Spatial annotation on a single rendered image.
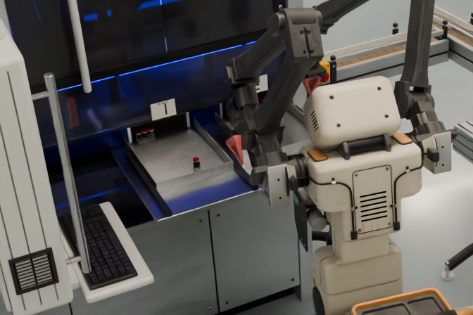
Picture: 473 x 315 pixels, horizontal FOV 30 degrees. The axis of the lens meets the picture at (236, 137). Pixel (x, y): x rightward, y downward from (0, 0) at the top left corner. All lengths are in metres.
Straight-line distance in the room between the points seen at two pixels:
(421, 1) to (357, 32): 3.60
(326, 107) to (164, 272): 1.31
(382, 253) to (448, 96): 2.87
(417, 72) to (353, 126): 0.31
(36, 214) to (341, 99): 0.82
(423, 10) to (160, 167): 1.01
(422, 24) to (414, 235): 1.77
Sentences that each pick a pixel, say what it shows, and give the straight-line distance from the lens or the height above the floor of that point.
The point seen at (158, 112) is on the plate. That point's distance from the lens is 2.93.
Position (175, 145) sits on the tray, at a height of 0.88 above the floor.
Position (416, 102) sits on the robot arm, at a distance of 2.36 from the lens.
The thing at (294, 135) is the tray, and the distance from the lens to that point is 2.99.
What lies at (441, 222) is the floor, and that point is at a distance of 4.10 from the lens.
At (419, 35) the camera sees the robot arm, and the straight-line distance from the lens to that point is 2.39.
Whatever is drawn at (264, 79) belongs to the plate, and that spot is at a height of 1.03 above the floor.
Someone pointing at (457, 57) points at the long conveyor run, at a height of 0.87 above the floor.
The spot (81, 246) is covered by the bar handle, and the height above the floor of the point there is 0.97.
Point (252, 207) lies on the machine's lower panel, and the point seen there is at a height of 0.53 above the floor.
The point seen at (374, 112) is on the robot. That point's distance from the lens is 2.18.
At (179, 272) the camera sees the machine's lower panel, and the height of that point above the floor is 0.34.
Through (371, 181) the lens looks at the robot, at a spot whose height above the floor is 1.18.
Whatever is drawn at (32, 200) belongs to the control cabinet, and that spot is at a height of 1.16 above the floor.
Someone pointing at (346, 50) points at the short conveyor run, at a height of 0.96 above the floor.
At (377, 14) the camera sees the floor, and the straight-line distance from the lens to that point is 6.29.
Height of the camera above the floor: 2.37
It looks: 30 degrees down
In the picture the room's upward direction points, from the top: 5 degrees counter-clockwise
